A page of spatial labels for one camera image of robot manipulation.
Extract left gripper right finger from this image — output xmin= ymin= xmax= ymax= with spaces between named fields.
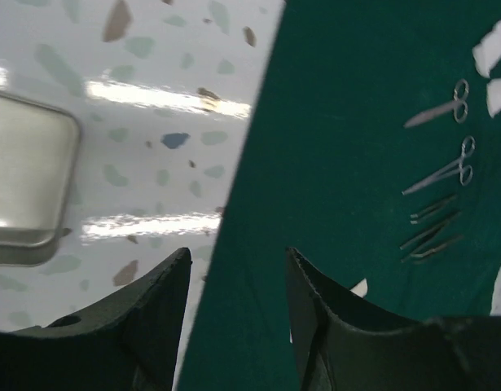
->
xmin=285 ymin=248 xmax=501 ymax=390

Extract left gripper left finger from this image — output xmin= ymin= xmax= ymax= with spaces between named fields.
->
xmin=0 ymin=248 xmax=191 ymax=391

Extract white gauze pad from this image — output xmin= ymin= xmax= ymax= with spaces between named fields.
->
xmin=472 ymin=20 xmax=501 ymax=78
xmin=486 ymin=78 xmax=501 ymax=118

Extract green surgical drape cloth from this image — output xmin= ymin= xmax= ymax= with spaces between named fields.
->
xmin=178 ymin=1 xmax=501 ymax=390

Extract silver surgical scissors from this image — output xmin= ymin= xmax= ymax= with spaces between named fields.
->
xmin=403 ymin=79 xmax=469 ymax=129

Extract white strip packet left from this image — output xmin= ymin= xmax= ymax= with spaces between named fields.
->
xmin=350 ymin=278 xmax=368 ymax=298

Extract long tweezers lower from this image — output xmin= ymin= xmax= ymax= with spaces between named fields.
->
xmin=401 ymin=235 xmax=464 ymax=264

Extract long tweezers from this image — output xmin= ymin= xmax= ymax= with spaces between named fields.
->
xmin=401 ymin=235 xmax=464 ymax=264
xmin=399 ymin=211 xmax=462 ymax=250

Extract short tweezers upper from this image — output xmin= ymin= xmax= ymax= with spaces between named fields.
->
xmin=410 ymin=194 xmax=458 ymax=225

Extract long tweezers middle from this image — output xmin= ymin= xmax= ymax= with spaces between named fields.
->
xmin=399 ymin=211 xmax=462 ymax=250

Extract silver hemostat forceps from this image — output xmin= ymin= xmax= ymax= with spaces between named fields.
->
xmin=402 ymin=135 xmax=476 ymax=196

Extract metal instrument tray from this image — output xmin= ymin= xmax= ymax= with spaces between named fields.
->
xmin=0 ymin=91 xmax=81 ymax=267

